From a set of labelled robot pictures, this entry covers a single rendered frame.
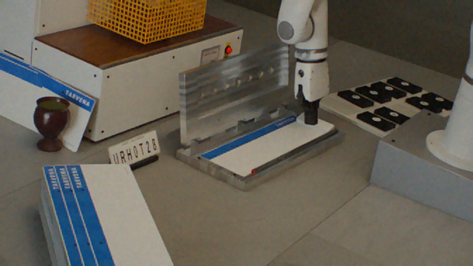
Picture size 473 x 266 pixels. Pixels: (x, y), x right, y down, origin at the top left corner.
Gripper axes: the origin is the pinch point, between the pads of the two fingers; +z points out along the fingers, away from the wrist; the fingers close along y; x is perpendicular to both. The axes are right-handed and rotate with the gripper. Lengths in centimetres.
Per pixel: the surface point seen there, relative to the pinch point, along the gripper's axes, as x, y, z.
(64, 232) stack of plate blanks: -7, -94, -3
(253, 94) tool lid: 11.1, -10.0, -6.7
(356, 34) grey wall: 93, 190, 20
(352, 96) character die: 4.7, 30.2, 2.2
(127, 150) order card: 17, -51, -2
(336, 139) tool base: -6.9, 0.9, 5.3
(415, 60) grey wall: 63, 192, 30
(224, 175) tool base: -0.6, -38.5, 4.3
